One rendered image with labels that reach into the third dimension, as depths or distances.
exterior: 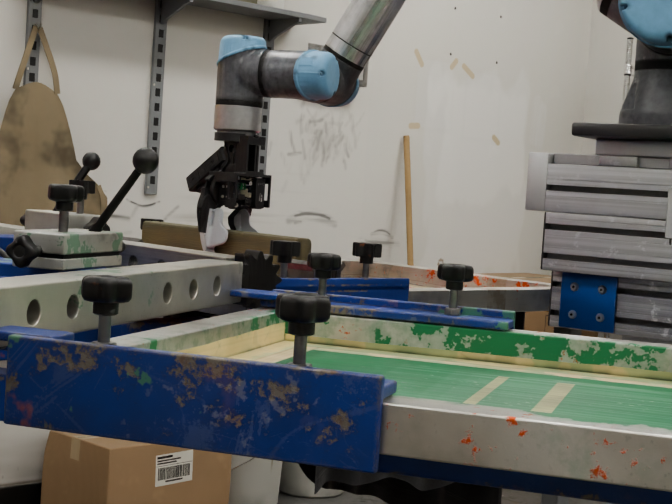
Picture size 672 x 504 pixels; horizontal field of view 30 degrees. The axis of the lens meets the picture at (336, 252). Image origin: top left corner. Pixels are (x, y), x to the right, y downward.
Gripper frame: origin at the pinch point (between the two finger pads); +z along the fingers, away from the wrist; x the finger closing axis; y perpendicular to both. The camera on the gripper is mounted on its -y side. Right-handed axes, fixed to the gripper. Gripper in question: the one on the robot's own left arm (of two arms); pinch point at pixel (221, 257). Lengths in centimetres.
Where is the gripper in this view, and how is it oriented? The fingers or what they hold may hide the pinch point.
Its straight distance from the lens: 203.2
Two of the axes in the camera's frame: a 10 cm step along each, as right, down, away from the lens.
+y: 6.8, 0.8, -7.3
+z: -0.7, 10.0, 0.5
